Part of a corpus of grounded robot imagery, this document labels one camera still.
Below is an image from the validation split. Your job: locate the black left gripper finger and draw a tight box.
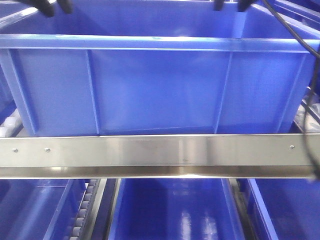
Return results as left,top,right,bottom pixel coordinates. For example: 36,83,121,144
17,0,55,18
57,0,73,14

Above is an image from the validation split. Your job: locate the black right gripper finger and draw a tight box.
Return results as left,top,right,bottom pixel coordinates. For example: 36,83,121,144
237,0,257,12

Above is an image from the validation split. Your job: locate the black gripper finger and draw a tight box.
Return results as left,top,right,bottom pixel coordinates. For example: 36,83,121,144
213,0,225,11

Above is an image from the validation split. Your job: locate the large blue plastic box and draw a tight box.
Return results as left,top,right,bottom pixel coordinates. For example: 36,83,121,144
0,0,315,137

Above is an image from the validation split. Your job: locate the far left roller track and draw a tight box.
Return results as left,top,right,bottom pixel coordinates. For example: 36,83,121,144
0,109,23,138

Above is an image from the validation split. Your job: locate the roller track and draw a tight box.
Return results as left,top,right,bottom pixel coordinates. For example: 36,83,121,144
294,95,320,133
69,179,100,240
0,109,23,138

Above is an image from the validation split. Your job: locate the far right roller track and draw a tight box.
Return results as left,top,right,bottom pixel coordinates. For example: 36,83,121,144
294,95,320,133

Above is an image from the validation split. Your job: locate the blue lower left bin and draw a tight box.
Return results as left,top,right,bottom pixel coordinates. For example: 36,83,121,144
0,179,86,240

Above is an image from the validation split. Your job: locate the blue bin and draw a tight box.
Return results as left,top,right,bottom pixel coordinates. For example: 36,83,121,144
0,179,86,240
108,178,245,240
245,179,320,240

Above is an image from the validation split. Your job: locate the blue lower right bin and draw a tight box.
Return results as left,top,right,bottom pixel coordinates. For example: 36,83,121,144
245,179,320,240

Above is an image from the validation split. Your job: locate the blue lower middle bin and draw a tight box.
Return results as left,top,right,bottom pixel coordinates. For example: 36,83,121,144
108,178,245,240

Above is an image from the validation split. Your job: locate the lower roller track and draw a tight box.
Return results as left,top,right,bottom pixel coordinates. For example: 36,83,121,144
69,179,100,240

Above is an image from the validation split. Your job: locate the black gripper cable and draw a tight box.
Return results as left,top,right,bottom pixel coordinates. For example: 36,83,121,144
262,0,320,179

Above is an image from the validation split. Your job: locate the steel front rack rail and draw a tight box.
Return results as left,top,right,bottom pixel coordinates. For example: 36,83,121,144
0,133,314,179

